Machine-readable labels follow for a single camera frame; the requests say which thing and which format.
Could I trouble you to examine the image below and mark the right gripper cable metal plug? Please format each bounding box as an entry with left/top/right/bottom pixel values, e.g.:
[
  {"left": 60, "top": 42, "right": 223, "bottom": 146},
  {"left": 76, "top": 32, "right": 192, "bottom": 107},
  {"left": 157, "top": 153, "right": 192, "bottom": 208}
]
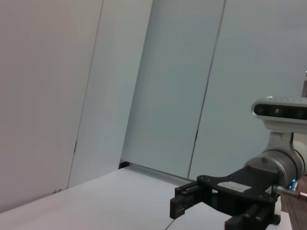
[{"left": 273, "top": 182, "right": 307, "bottom": 202}]

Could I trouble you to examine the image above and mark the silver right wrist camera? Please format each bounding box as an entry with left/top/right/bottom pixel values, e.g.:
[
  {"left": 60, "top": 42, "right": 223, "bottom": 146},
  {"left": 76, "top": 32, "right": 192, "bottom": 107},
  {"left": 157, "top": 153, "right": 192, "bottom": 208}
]
[{"left": 251, "top": 96, "right": 307, "bottom": 150}]

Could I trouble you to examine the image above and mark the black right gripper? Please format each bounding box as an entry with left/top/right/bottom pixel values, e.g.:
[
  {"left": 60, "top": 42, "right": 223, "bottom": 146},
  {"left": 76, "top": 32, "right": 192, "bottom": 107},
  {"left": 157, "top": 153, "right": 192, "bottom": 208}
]
[{"left": 169, "top": 166, "right": 282, "bottom": 230}]

